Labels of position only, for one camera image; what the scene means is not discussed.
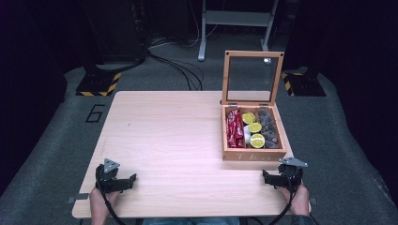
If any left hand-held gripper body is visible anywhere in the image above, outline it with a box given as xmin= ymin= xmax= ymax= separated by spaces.
xmin=95 ymin=157 xmax=122 ymax=194

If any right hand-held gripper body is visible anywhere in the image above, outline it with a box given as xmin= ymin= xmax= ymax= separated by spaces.
xmin=277 ymin=157 xmax=309 ymax=190

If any person's left hand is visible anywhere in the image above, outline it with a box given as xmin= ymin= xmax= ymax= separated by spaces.
xmin=89 ymin=187 xmax=121 ymax=221

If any person's right hand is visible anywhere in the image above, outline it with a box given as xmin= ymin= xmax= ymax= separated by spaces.
xmin=279 ymin=184 xmax=311 ymax=216

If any wooden box with glass lid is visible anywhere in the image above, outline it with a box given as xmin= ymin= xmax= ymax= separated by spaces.
xmin=220 ymin=50 xmax=287 ymax=162

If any pile of dark packets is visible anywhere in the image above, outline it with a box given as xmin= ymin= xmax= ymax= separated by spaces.
xmin=257 ymin=109 xmax=281 ymax=150

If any stack of red packets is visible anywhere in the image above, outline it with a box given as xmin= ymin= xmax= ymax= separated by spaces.
xmin=225 ymin=108 xmax=245 ymax=149

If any black yellow striped stand base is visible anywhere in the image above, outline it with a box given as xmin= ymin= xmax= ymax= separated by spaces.
xmin=280 ymin=67 xmax=327 ymax=98
xmin=75 ymin=70 xmax=122 ymax=98

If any black stand column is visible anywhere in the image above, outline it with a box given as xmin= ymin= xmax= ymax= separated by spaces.
xmin=79 ymin=0 xmax=106 ymax=78

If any white metal stand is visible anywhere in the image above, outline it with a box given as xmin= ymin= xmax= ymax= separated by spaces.
xmin=197 ymin=0 xmax=280 ymax=62

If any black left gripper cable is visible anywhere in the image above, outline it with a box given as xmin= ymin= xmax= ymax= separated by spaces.
xmin=96 ymin=179 xmax=128 ymax=225

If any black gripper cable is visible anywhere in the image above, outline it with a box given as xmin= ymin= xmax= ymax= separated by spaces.
xmin=268 ymin=175 xmax=299 ymax=225
xmin=96 ymin=179 xmax=128 ymax=225

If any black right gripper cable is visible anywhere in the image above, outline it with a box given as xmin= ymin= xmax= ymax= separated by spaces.
xmin=268 ymin=175 xmax=299 ymax=225

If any black floor cable bundle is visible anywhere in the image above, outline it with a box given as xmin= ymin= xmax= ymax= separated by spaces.
xmin=145 ymin=51 xmax=205 ymax=92

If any white floor cable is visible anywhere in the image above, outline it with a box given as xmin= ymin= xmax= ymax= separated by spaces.
xmin=149 ymin=0 xmax=220 ymax=50

